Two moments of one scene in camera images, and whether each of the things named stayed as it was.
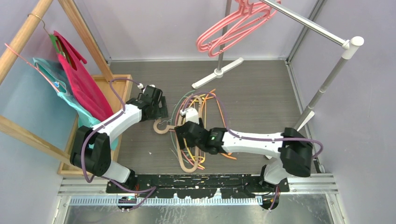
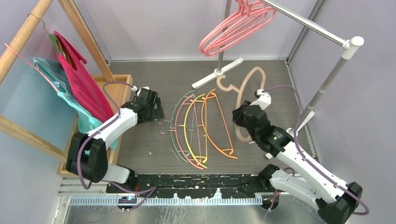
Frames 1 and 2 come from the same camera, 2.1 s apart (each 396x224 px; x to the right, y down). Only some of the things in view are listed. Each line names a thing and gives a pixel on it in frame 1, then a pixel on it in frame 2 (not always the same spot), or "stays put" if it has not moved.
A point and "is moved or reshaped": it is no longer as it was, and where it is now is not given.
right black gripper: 180,138 to 237,114
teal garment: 52,75 stays put
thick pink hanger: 251,7 is moved or reshaped
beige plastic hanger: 162,131 to 231,87
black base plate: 202,186 stays put
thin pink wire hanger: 175,126 to 199,150
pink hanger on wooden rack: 47,78 stays put
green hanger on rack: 53,37 stays put
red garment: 91,95 stays put
